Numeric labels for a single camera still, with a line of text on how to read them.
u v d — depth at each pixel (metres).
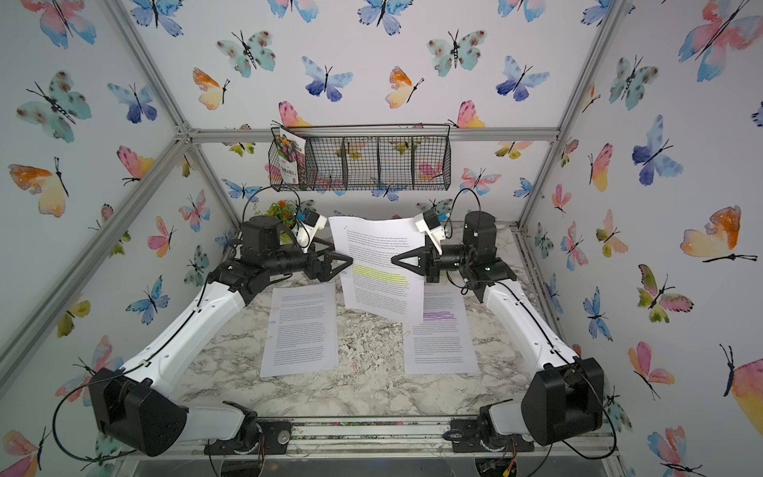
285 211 1.00
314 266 0.64
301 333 0.93
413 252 0.63
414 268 0.65
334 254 0.67
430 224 0.59
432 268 0.60
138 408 0.39
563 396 0.40
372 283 0.72
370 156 0.98
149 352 0.43
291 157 0.89
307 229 0.61
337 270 0.67
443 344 0.90
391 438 0.75
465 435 0.74
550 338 0.45
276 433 0.74
